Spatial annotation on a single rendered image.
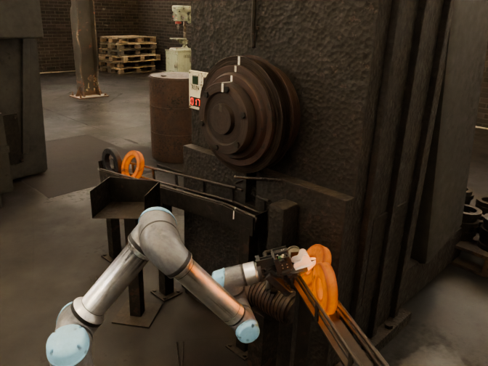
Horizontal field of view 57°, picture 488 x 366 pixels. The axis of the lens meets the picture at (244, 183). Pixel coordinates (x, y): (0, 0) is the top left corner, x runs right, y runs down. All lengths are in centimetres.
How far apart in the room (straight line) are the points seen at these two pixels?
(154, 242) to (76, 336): 36
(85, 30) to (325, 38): 726
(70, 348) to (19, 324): 121
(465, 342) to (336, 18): 172
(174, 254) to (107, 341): 117
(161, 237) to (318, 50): 90
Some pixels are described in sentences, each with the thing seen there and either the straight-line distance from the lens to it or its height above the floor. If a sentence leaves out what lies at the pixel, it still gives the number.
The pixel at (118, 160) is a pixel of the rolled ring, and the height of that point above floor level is 68.
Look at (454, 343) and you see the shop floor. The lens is 261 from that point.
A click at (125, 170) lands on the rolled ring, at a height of 63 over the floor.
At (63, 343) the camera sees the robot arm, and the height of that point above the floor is 60.
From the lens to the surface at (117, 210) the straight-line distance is 227.
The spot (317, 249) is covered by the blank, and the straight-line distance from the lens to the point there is 157.
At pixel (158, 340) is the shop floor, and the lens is 238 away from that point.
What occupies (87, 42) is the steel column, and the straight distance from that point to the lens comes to 876.
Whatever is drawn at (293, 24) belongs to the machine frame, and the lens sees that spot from 183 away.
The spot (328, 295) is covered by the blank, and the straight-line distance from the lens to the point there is 137.
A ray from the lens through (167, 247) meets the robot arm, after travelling 130.
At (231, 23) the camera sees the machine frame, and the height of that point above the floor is 146.
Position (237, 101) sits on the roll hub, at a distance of 171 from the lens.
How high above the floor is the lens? 150
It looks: 20 degrees down
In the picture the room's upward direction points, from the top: 2 degrees clockwise
